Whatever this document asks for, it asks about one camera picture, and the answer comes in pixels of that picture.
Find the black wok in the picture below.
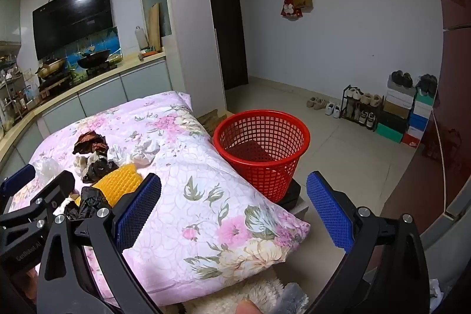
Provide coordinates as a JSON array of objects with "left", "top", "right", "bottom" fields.
[{"left": 76, "top": 49, "right": 112, "bottom": 70}]

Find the dark wooden door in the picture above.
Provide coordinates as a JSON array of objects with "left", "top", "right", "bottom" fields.
[{"left": 204, "top": 0, "right": 249, "bottom": 91}]

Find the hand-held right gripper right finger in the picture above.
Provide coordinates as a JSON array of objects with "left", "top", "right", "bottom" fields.
[{"left": 305, "top": 171, "right": 430, "bottom": 314}]

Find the dark red refrigerator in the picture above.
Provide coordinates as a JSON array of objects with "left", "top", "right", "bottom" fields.
[{"left": 379, "top": 0, "right": 471, "bottom": 226}]

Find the pair of beige shoes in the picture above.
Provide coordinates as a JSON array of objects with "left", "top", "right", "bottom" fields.
[{"left": 306, "top": 96, "right": 328, "bottom": 110}]

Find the wooden cutting board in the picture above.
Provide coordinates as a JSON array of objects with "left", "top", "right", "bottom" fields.
[{"left": 148, "top": 2, "right": 161, "bottom": 50}]

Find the brown paper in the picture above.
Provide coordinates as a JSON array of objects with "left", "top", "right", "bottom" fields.
[{"left": 72, "top": 130, "right": 109, "bottom": 156}]

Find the clear plastic bag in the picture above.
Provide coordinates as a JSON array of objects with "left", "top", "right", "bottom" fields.
[{"left": 35, "top": 157, "right": 61, "bottom": 182}]

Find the black gas stove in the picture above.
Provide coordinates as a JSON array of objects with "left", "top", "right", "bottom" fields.
[{"left": 37, "top": 64, "right": 118, "bottom": 94}]

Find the red hanging decoration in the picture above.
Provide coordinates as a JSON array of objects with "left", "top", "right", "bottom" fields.
[{"left": 280, "top": 0, "right": 304, "bottom": 20}]

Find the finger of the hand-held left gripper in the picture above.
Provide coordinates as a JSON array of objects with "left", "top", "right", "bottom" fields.
[
  {"left": 0, "top": 170, "right": 76, "bottom": 226},
  {"left": 0, "top": 164, "right": 37, "bottom": 206}
]

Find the black shoe rack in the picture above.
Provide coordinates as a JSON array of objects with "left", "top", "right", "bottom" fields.
[{"left": 340, "top": 85, "right": 385, "bottom": 131}]

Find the person's right hand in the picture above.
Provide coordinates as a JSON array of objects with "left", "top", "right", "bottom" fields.
[{"left": 235, "top": 300, "right": 263, "bottom": 314}]

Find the pair of black shoes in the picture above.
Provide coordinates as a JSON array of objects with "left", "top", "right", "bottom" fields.
[{"left": 391, "top": 70, "right": 413, "bottom": 87}]

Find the grey kitchen base cabinet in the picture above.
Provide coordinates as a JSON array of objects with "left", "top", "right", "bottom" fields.
[{"left": 0, "top": 58, "right": 173, "bottom": 182}]

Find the white cable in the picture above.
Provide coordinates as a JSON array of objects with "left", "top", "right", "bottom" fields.
[{"left": 432, "top": 110, "right": 451, "bottom": 215}]

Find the grey cloth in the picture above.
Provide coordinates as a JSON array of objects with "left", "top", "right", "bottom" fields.
[{"left": 274, "top": 283, "right": 310, "bottom": 314}]

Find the pair of dark sneakers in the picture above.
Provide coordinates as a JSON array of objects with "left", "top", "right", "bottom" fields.
[{"left": 416, "top": 74, "right": 438, "bottom": 96}]

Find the stack of shoe boxes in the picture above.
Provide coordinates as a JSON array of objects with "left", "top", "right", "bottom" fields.
[{"left": 375, "top": 77, "right": 437, "bottom": 148}]

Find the metal spice rack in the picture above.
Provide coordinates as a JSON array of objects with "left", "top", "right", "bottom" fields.
[{"left": 0, "top": 54, "right": 30, "bottom": 127}]

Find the white fluffy rug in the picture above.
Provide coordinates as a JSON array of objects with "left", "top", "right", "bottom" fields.
[{"left": 184, "top": 277, "right": 286, "bottom": 314}]

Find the brass pan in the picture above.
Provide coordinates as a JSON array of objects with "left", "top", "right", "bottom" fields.
[{"left": 35, "top": 57, "right": 67, "bottom": 79}]

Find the pale wall cabinet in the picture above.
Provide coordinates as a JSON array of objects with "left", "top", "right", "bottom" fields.
[{"left": 0, "top": 0, "right": 23, "bottom": 44}]

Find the yellow foam net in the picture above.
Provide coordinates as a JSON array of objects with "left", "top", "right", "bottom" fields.
[{"left": 90, "top": 163, "right": 148, "bottom": 208}]

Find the black range hood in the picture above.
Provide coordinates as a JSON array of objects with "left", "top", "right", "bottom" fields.
[{"left": 32, "top": 0, "right": 114, "bottom": 61}]

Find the black stand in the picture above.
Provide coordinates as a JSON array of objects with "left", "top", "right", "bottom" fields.
[{"left": 278, "top": 178, "right": 302, "bottom": 207}]

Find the red plastic mesh basket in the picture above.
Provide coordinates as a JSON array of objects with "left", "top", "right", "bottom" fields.
[{"left": 213, "top": 110, "right": 311, "bottom": 204}]

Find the pink floral blanket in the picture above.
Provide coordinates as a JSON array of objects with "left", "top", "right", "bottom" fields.
[{"left": 7, "top": 90, "right": 311, "bottom": 305}]

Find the cardboard box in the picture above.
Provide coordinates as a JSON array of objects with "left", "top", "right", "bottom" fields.
[{"left": 199, "top": 109, "right": 236, "bottom": 136}]

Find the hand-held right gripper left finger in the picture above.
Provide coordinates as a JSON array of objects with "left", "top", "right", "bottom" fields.
[{"left": 35, "top": 172, "right": 164, "bottom": 314}]

